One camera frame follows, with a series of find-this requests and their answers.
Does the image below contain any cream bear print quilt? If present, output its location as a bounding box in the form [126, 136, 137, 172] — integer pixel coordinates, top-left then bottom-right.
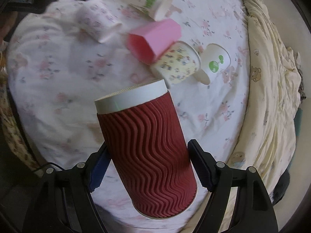
[228, 0, 301, 194]

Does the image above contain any white cup green print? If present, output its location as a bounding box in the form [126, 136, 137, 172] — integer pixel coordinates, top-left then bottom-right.
[125, 0, 173, 22]

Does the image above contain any white pink patterned cup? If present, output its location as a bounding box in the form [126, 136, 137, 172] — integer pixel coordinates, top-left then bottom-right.
[76, 0, 122, 43]

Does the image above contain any pink plastic cup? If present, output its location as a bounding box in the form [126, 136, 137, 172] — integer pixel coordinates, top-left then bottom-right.
[126, 18, 181, 65]

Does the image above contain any yellow patterned paper cup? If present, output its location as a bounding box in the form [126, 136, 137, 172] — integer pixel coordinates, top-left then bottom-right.
[150, 41, 201, 88]

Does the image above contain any white cup green globe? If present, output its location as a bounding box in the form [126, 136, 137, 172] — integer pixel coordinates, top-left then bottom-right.
[194, 43, 231, 85]

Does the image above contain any red corrugated paper cup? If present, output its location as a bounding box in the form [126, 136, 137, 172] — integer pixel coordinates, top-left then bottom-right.
[95, 79, 197, 218]

